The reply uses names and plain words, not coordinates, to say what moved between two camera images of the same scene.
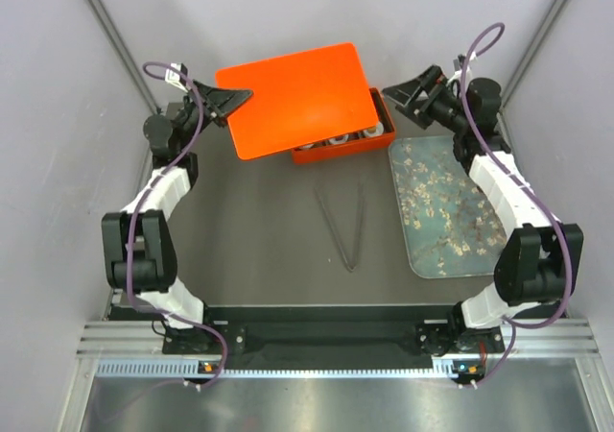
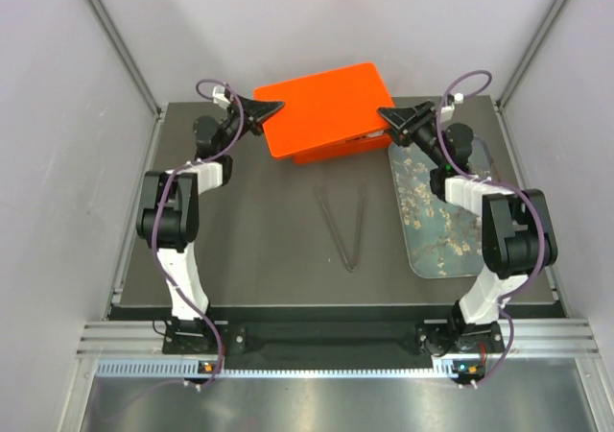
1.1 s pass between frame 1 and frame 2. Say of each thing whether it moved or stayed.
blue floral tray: stayed
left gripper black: moved
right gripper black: moved
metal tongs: stayed
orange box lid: moved
